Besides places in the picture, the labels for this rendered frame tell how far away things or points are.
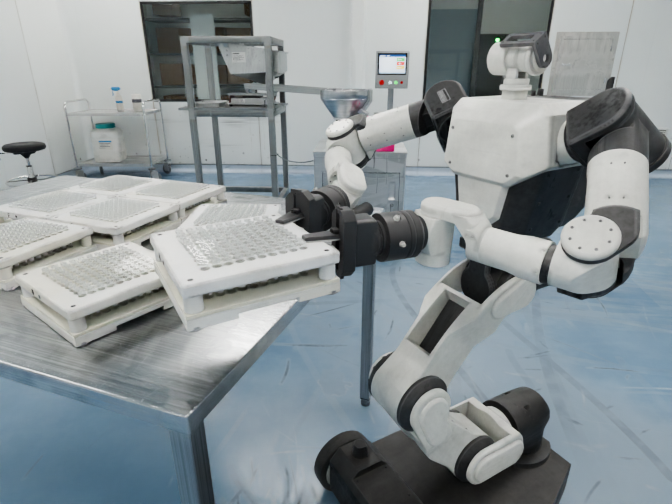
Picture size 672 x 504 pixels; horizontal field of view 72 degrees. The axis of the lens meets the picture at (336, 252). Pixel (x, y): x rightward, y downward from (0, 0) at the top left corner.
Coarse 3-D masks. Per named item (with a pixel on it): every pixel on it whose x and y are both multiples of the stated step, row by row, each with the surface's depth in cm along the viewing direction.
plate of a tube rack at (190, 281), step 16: (208, 224) 85; (224, 224) 85; (288, 224) 85; (160, 240) 77; (176, 240) 77; (160, 256) 73; (176, 256) 71; (256, 256) 70; (272, 256) 70; (288, 256) 70; (304, 256) 70; (320, 256) 71; (336, 256) 72; (176, 272) 65; (192, 272) 65; (208, 272) 65; (224, 272) 65; (240, 272) 65; (256, 272) 66; (272, 272) 67; (288, 272) 68; (192, 288) 62; (208, 288) 63; (224, 288) 64
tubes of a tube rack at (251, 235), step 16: (240, 224) 83; (256, 224) 82; (192, 240) 76; (208, 240) 75; (224, 240) 74; (240, 240) 77; (256, 240) 75; (272, 240) 75; (288, 240) 74; (208, 256) 68
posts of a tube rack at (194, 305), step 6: (156, 258) 80; (324, 270) 72; (330, 270) 73; (324, 276) 73; (330, 276) 73; (186, 300) 62; (192, 300) 62; (198, 300) 63; (186, 306) 63; (192, 306) 63; (198, 306) 63; (186, 312) 63; (192, 312) 63; (198, 312) 63
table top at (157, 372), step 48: (0, 192) 180; (48, 192) 180; (0, 336) 84; (48, 336) 84; (144, 336) 84; (192, 336) 84; (240, 336) 84; (48, 384) 74; (96, 384) 71; (144, 384) 71; (192, 384) 71
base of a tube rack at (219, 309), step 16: (160, 272) 77; (176, 288) 71; (256, 288) 70; (272, 288) 70; (288, 288) 70; (304, 288) 71; (320, 288) 72; (336, 288) 74; (176, 304) 68; (208, 304) 66; (224, 304) 66; (240, 304) 66; (256, 304) 67; (272, 304) 71; (192, 320) 63; (208, 320) 64; (224, 320) 66
